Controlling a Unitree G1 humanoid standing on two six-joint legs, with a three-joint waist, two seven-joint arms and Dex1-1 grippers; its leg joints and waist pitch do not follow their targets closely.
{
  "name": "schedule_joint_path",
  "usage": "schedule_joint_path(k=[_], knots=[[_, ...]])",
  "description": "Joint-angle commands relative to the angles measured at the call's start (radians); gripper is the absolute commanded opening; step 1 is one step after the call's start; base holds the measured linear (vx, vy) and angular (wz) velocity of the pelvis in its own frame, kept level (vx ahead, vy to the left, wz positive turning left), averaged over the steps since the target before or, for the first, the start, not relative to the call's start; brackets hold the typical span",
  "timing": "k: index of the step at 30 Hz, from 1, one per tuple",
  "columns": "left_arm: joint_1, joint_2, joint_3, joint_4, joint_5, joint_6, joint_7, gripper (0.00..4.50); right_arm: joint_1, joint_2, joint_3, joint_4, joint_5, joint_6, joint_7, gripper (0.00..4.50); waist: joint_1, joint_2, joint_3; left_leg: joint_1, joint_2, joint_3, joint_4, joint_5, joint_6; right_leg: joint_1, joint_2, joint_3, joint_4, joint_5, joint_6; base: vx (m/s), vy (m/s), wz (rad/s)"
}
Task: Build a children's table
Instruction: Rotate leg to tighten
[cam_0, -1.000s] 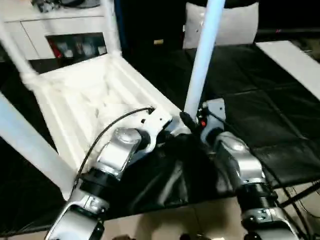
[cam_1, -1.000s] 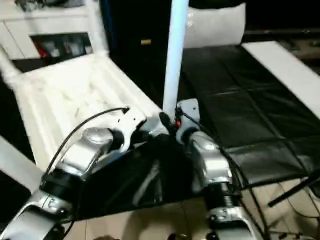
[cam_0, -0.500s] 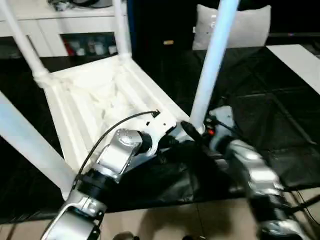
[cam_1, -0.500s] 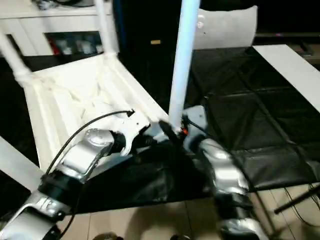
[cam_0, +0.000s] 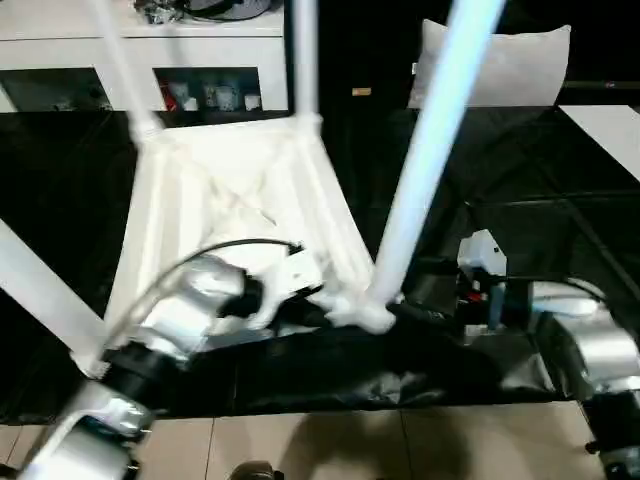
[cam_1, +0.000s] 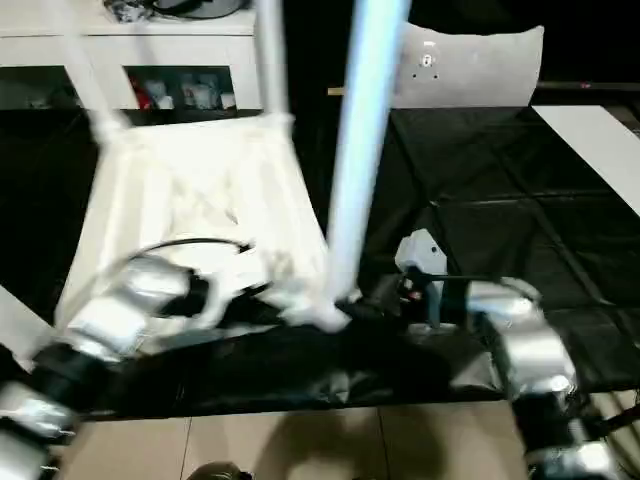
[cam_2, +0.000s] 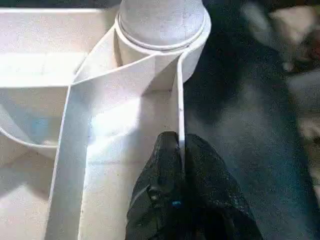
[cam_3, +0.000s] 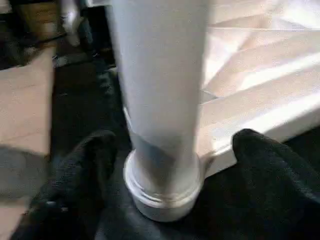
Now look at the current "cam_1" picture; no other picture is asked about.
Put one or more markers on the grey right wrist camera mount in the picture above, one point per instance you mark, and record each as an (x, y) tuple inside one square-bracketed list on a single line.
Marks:
[(420, 252)]

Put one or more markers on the black work mat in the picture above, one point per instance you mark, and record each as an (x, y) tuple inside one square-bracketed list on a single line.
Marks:
[(500, 220)]

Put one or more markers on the white plastic table leg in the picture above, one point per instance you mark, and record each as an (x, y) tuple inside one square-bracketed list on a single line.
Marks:
[(272, 60), (18, 325), (360, 140), (90, 80)]

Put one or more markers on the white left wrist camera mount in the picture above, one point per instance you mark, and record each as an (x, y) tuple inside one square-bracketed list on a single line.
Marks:
[(232, 285)]

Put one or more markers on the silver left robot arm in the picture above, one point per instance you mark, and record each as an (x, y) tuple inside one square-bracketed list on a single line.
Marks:
[(110, 320)]

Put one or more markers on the small red bottle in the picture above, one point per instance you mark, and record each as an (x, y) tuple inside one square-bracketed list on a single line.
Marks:
[(142, 95)]

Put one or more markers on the dark clutter pile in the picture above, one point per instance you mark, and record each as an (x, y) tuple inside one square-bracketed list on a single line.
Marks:
[(125, 10)]

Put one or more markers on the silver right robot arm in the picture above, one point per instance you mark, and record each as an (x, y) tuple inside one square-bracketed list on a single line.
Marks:
[(520, 350)]

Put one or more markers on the dark grey helmet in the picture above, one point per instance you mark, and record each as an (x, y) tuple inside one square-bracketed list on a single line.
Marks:
[(200, 6)]

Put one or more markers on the white cabinet with glass doors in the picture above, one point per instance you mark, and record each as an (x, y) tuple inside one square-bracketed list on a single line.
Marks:
[(120, 55)]

